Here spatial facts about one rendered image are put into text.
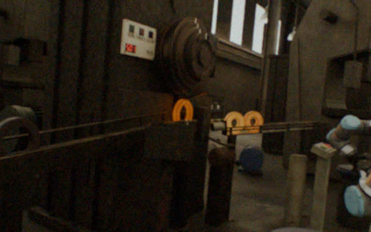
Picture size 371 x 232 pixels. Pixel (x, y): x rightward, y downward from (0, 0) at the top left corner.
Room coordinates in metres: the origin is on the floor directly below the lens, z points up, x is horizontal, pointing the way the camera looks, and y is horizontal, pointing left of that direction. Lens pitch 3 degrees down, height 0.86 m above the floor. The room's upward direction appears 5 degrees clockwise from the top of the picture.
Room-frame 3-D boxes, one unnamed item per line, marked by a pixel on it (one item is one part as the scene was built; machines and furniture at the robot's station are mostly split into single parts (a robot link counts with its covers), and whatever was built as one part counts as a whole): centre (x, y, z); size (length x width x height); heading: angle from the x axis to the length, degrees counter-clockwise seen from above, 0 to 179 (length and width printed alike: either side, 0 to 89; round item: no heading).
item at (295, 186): (2.37, -0.81, 0.26); 0.12 x 0.12 x 0.52
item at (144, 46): (1.93, 0.30, 1.15); 0.26 x 0.02 x 0.18; 147
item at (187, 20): (2.16, 0.02, 1.12); 0.47 x 0.06 x 0.47; 147
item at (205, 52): (2.10, -0.06, 1.12); 0.28 x 0.06 x 0.28; 147
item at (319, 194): (2.32, -0.97, 0.31); 0.24 x 0.16 x 0.62; 147
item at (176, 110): (2.16, 0.02, 0.75); 0.18 x 0.03 x 0.18; 147
